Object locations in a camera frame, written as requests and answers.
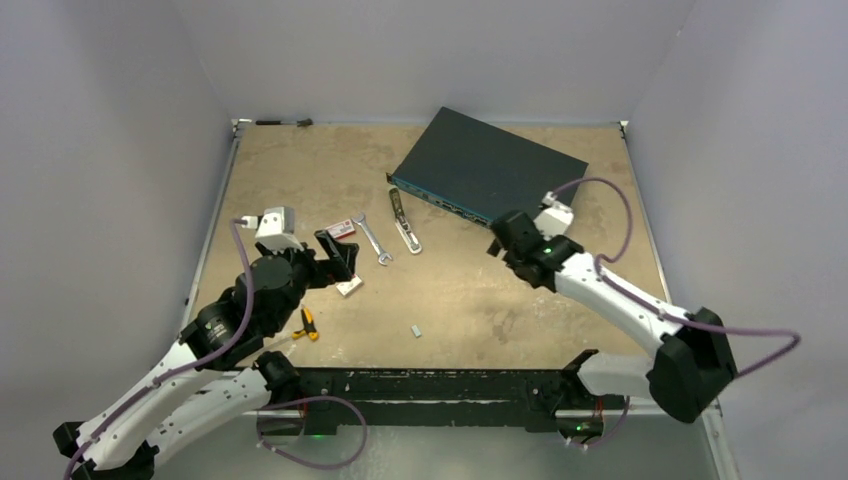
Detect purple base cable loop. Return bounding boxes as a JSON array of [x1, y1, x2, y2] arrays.
[[255, 391, 370, 470]]

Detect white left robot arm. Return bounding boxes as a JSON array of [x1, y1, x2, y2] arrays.
[[53, 221, 359, 479]]

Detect green and white stapler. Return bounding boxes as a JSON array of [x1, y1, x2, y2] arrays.
[[388, 186, 423, 255]]

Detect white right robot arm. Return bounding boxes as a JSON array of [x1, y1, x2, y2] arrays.
[[488, 211, 740, 423]]

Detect white staple box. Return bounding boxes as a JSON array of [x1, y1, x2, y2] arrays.
[[335, 275, 364, 298]]

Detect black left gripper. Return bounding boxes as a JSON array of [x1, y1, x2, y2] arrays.
[[258, 229, 358, 332]]

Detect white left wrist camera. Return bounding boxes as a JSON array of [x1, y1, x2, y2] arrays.
[[240, 206, 302, 252]]

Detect dark blue network switch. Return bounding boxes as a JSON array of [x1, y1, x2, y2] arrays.
[[387, 107, 588, 227]]

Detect black screwdriver at wall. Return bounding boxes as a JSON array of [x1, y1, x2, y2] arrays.
[[254, 118, 314, 128]]

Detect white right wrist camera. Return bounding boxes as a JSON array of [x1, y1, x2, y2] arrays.
[[533, 191, 574, 240]]

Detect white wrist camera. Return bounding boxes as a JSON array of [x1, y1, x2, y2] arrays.
[[533, 191, 574, 240], [240, 206, 302, 252]]

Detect red staple box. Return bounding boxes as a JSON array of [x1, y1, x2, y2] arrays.
[[326, 219, 356, 240]]

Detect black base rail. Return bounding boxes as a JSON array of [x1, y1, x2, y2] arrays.
[[271, 367, 624, 435]]

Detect yellow black pliers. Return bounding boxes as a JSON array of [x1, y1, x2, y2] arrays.
[[291, 307, 320, 342]]

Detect silver open-end wrench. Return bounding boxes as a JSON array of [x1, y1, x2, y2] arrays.
[[351, 212, 393, 266]]

